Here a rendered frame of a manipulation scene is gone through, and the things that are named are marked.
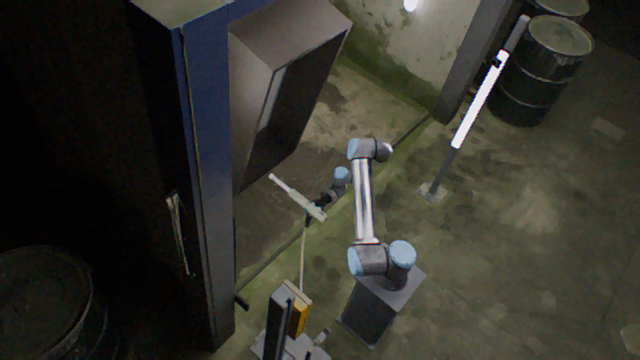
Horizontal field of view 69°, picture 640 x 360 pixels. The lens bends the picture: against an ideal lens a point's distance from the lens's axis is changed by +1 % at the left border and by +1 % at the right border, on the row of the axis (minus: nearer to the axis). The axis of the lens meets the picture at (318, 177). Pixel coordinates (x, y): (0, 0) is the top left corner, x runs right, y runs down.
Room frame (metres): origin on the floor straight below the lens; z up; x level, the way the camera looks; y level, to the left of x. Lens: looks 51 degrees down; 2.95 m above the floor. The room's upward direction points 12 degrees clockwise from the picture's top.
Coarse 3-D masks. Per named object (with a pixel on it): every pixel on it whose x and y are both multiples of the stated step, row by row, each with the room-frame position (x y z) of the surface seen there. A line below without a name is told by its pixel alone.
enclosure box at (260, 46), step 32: (288, 0) 2.11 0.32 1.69; (320, 0) 2.21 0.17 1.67; (256, 32) 1.81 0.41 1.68; (288, 32) 1.89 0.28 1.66; (320, 32) 1.97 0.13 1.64; (256, 64) 1.67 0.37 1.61; (288, 64) 1.71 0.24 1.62; (320, 64) 2.21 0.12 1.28; (256, 96) 1.66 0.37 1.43; (288, 96) 2.30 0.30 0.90; (256, 128) 1.66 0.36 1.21; (288, 128) 2.28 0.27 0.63; (256, 160) 2.06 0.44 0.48
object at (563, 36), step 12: (540, 24) 3.94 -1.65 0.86; (552, 24) 3.98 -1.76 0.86; (564, 24) 4.02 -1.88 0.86; (540, 36) 3.74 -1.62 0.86; (552, 36) 3.78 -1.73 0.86; (564, 36) 3.81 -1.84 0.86; (576, 36) 3.85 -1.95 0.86; (564, 48) 3.63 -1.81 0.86; (576, 48) 3.66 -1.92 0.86; (588, 48) 3.69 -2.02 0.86
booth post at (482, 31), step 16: (496, 0) 3.39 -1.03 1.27; (512, 0) 3.48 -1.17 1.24; (480, 16) 3.42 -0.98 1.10; (496, 16) 3.36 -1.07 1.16; (480, 32) 3.39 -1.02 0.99; (496, 32) 3.48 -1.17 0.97; (464, 48) 3.42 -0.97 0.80; (480, 48) 3.36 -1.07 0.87; (464, 64) 3.39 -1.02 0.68; (480, 64) 3.46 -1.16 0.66; (448, 80) 3.43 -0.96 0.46; (464, 80) 3.36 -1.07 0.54; (448, 96) 3.40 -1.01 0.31; (464, 96) 3.48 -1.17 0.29; (432, 112) 3.44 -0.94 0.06; (448, 112) 3.37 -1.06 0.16
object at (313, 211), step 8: (272, 176) 1.89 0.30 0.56; (280, 184) 1.85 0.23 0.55; (288, 192) 1.79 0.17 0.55; (296, 192) 1.80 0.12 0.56; (296, 200) 1.75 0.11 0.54; (304, 200) 1.75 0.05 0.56; (312, 208) 1.70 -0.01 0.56; (312, 216) 1.69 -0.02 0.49; (320, 216) 1.66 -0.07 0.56; (304, 224) 1.70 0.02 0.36
